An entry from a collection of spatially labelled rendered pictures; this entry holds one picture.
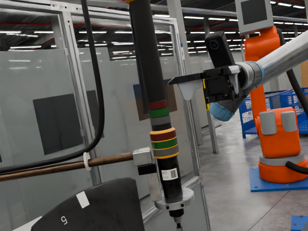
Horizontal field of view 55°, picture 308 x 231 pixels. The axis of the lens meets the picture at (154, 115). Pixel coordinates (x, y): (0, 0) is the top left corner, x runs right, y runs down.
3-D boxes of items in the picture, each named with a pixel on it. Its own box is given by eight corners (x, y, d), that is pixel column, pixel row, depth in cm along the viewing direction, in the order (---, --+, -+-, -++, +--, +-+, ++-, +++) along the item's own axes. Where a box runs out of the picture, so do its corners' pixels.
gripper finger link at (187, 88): (172, 104, 66) (208, 96, 69) (167, 78, 66) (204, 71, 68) (167, 104, 69) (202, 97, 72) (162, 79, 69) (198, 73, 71)
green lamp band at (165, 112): (149, 118, 47) (147, 111, 47) (150, 116, 51) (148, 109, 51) (169, 115, 47) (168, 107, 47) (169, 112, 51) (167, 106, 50)
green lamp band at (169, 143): (151, 151, 47) (150, 143, 47) (152, 145, 52) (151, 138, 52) (178, 146, 47) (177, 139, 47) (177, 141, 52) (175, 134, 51)
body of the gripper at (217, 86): (233, 101, 66) (251, 94, 75) (227, 63, 65) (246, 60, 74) (203, 105, 70) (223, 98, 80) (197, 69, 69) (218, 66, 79)
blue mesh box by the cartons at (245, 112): (242, 138, 726) (236, 99, 717) (264, 127, 814) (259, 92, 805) (277, 138, 663) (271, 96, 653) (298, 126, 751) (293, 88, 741)
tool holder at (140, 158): (141, 215, 47) (130, 156, 46) (144, 198, 54) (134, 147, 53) (197, 206, 47) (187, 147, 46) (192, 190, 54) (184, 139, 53)
